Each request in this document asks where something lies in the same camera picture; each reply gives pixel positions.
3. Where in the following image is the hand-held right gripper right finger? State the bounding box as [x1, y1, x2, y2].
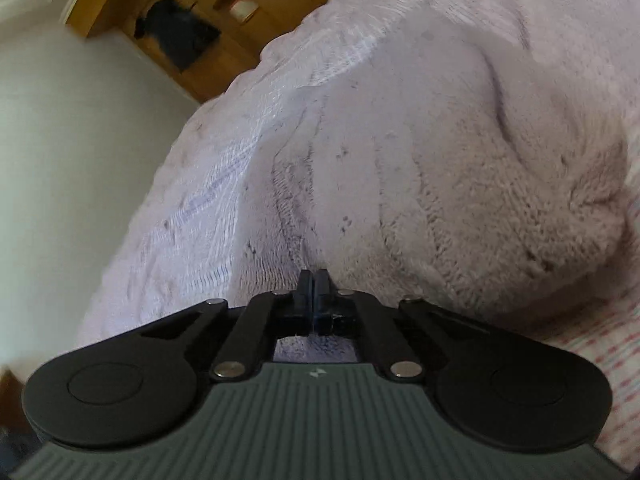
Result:
[314, 269, 493, 381]

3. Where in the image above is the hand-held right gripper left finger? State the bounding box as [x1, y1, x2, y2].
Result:
[140, 270, 316, 381]

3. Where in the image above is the lilac knit sweater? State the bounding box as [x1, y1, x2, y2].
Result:
[240, 10, 632, 363]

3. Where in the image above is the checked bed sheet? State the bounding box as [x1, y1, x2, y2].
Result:
[75, 0, 640, 467]

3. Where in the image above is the wooden wardrobe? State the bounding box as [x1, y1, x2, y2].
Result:
[62, 0, 363, 106]

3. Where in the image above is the black hanging jacket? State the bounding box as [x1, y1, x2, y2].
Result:
[134, 0, 222, 72]

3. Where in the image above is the white pot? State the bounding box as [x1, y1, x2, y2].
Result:
[227, 0, 259, 24]

